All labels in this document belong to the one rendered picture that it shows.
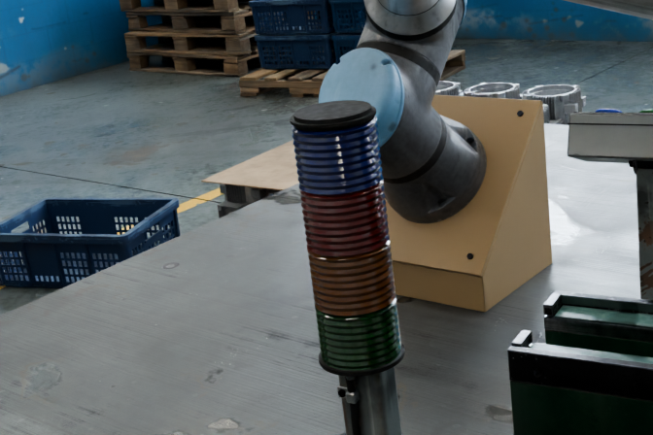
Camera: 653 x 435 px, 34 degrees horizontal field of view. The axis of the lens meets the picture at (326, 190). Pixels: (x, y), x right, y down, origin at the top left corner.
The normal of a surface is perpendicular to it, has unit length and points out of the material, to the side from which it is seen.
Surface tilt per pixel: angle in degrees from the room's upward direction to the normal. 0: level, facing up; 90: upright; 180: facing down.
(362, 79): 53
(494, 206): 45
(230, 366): 0
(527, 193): 90
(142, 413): 0
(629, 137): 68
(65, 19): 90
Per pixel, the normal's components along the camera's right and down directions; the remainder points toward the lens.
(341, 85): -0.57, -0.33
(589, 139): -0.50, -0.06
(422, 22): 0.08, 0.36
